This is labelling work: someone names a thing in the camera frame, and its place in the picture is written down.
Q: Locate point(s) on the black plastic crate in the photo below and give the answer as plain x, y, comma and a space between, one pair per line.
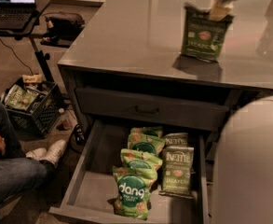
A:
42, 114

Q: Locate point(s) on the person's leg in jeans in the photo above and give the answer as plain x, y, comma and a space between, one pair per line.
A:
17, 172

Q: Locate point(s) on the tan snack bag in crate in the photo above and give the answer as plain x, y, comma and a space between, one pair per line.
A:
33, 79

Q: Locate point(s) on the grey cabinet with counter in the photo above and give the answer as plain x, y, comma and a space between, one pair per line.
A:
135, 46

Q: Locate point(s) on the white sneaker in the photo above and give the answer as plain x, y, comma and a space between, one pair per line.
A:
36, 154
55, 152

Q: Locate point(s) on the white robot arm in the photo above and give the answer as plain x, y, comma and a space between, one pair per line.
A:
242, 179

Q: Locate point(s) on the back green Kettle chip bag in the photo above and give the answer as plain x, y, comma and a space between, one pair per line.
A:
176, 139

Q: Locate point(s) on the open grey middle drawer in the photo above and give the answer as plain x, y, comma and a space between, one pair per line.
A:
90, 196

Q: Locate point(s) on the green kettle chip bag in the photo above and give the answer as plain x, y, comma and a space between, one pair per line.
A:
176, 139
177, 170

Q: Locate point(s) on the back green Dang chip bag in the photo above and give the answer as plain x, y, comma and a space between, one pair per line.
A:
155, 131

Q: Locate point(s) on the green Kettle jalapeno bag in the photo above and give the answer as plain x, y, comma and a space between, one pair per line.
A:
203, 38

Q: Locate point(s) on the black laptop stand table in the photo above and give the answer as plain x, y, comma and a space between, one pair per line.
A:
41, 6

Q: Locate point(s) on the middle green Kettle chip bag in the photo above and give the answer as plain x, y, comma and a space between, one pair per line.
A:
177, 170

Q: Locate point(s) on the green chip bag in crate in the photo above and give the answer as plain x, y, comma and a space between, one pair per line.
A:
18, 98

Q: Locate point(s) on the green dang chip bag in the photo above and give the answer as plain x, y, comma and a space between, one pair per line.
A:
134, 190
155, 131
146, 143
139, 159

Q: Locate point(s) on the closed grey top drawer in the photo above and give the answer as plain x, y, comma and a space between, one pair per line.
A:
150, 108

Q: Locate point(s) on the dark bag on floor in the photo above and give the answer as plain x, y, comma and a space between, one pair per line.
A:
62, 28

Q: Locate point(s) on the black power strip on floor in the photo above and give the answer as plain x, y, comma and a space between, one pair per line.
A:
77, 140

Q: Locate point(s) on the front green Dang chip bag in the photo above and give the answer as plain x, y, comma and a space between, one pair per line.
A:
134, 190

